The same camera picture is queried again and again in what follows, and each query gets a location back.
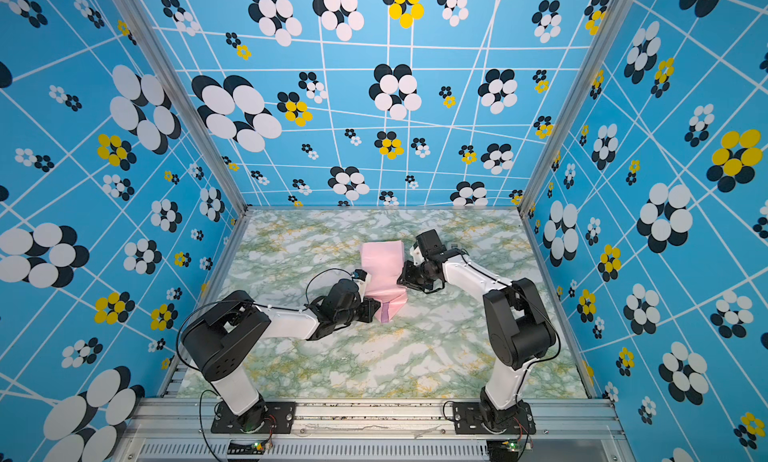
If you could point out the purple wrapping paper sheet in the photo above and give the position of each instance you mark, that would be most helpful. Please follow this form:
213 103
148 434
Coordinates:
384 262

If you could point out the right green circuit board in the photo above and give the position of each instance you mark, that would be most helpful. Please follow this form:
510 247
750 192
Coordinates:
506 450

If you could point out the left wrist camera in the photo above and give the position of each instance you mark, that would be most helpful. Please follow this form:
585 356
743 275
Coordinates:
359 274

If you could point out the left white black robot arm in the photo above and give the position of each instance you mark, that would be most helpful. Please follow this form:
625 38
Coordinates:
221 338

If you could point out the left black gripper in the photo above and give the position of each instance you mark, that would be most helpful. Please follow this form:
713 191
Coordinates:
369 309

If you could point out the aluminium front rail frame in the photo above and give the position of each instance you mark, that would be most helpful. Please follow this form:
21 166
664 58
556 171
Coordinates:
374 430

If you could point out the left green circuit board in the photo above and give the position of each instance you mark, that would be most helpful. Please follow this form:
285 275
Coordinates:
241 448

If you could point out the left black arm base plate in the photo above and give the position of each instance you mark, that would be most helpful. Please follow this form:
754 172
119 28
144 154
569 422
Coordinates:
263 418

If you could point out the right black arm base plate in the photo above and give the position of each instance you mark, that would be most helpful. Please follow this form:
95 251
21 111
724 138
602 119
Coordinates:
481 418

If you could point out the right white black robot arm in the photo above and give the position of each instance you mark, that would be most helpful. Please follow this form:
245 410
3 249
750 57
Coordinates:
519 328

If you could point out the green circuit board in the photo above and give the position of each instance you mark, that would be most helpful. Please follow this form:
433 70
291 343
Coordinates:
241 448
506 450

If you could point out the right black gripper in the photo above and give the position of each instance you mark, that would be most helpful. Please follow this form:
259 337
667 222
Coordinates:
408 277

